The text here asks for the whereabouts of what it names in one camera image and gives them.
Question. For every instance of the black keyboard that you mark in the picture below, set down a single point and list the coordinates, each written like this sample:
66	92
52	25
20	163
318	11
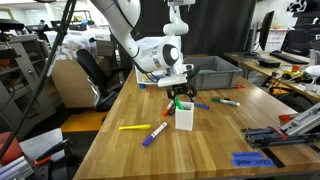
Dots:
288	56

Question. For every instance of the blue marker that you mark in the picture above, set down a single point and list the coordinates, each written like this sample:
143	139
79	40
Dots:
202	106

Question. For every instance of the purple marker white barrel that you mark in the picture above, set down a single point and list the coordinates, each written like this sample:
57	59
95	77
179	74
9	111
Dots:
155	134

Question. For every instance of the black computer monitor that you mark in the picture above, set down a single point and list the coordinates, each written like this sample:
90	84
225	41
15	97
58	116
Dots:
266	30

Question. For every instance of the white square pen holder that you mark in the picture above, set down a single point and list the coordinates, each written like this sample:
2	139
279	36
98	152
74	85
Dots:
184	118

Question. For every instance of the silver extrusion bar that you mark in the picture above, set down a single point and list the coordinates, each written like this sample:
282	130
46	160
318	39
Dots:
15	168

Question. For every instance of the red plastic cup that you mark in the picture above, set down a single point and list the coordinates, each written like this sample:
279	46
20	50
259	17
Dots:
10	148

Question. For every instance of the grey plastic bin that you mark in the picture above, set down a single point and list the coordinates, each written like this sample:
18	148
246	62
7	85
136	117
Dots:
216	71

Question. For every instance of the red tape strip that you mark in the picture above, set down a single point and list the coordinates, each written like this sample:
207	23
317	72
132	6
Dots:
238	86

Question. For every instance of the clear plastic storage box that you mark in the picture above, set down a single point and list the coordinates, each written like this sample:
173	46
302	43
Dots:
80	40

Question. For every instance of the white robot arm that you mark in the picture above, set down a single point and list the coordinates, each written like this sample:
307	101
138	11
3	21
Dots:
116	16

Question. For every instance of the small blue tape label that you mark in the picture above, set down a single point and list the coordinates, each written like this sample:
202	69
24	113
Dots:
247	155

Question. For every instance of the small black desk box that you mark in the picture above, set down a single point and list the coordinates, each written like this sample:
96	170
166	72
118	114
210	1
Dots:
269	62

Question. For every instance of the black tube clamp rig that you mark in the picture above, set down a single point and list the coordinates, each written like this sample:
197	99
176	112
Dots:
276	136

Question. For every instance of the green marker in holder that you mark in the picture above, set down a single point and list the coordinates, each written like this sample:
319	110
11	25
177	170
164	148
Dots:
178	103

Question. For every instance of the green marker white barrel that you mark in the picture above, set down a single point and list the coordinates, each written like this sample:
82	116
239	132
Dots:
225	101

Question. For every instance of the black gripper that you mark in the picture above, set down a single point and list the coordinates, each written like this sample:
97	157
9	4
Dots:
181	90

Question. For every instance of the brown cardboard box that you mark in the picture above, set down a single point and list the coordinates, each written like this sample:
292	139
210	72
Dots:
71	85

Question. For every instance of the orange marker white barrel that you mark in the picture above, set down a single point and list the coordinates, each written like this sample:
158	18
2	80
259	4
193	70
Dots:
167	108

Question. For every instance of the aluminium extrusion beam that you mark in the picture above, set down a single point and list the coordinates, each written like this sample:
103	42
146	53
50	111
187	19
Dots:
301	120

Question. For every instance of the black office chair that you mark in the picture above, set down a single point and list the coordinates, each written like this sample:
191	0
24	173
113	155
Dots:
96	78

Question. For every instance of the grey metal cabinet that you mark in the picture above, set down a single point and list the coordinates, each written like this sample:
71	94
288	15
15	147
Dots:
23	83

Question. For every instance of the large blue tape label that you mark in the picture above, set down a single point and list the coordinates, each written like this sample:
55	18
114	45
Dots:
253	162

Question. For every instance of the yellow highlighter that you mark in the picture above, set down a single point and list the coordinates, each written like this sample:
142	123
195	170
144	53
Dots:
135	127

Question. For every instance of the white tray with papers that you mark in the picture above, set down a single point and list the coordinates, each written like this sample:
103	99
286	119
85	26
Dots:
146	78

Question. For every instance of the black pen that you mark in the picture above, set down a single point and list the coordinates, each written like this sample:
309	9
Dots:
172	111

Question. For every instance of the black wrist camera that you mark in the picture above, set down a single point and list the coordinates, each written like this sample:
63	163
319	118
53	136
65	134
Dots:
193	71

